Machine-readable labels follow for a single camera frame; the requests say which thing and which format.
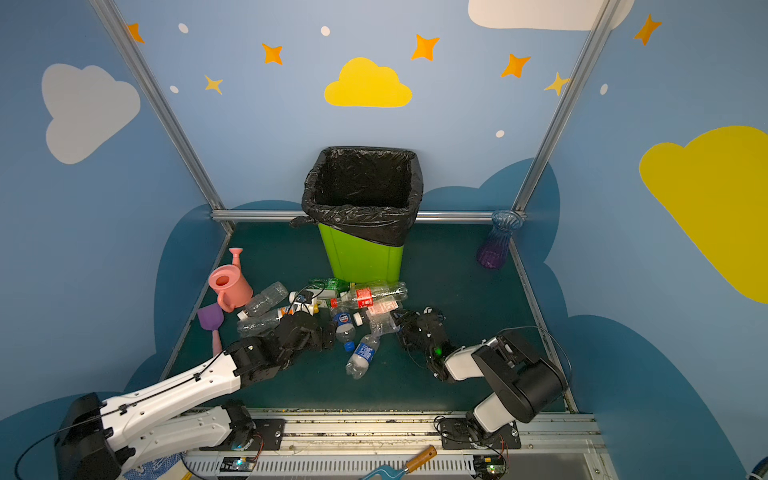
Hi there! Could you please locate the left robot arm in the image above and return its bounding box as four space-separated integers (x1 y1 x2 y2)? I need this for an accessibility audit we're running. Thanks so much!
54 312 333 479

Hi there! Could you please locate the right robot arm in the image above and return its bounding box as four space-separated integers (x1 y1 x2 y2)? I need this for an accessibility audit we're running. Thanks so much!
395 308 569 449

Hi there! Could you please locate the green plastic bin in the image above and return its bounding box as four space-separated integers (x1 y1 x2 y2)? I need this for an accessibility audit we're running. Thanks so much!
318 224 404 283

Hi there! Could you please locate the black bin liner bag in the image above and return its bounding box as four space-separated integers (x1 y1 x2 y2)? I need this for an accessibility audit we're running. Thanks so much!
290 146 424 247

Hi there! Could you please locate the pink label crushed bottle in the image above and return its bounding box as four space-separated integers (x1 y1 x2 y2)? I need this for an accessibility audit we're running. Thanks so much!
363 300 400 318

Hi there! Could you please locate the clear bottle white green label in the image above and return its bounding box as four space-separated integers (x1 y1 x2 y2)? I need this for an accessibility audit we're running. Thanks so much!
306 288 339 305

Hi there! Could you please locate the Pepsi bottle blue label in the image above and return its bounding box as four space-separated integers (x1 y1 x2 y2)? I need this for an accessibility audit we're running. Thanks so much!
331 307 357 353

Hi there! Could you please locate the clear bottle white cap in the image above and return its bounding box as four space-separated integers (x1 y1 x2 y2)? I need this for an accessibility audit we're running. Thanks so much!
237 281 288 320

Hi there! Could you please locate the crushed green bottle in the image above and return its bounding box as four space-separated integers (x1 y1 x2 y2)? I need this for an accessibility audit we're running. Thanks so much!
308 278 350 293

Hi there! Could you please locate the clear bottle red cola label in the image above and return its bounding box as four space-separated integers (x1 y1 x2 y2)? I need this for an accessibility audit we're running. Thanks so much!
330 281 408 309

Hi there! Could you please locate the water bottle blue cap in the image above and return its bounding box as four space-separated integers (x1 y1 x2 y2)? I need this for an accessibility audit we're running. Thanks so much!
346 334 381 380

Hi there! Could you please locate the pink watering can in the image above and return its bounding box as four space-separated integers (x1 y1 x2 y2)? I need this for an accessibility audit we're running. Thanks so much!
208 247 254 313

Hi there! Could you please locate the purple ribbed glass vase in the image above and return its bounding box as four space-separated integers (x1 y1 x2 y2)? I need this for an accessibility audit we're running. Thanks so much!
476 210 524 270

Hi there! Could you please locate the blue dotted work glove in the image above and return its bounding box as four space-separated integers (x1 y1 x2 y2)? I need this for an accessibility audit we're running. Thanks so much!
124 454 186 479

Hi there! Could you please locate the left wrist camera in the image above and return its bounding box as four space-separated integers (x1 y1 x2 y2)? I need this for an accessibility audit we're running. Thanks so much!
289 289 314 306

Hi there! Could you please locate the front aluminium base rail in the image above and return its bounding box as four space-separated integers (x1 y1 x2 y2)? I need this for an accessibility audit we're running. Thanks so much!
182 409 618 479

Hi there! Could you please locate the aluminium back frame rail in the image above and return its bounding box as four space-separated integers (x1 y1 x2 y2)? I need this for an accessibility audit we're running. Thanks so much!
211 209 493 224

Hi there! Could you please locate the scraper with wooden handle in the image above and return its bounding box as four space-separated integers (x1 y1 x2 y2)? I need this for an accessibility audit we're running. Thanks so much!
359 444 439 480

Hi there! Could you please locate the left aluminium frame post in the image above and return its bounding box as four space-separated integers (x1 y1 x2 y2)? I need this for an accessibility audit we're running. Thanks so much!
89 0 225 213

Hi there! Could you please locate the aluminium frame post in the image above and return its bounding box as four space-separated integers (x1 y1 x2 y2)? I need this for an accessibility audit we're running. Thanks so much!
511 0 621 217
89 0 225 213

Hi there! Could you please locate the right aluminium frame post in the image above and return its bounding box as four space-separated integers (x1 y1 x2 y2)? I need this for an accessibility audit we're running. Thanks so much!
511 0 621 217

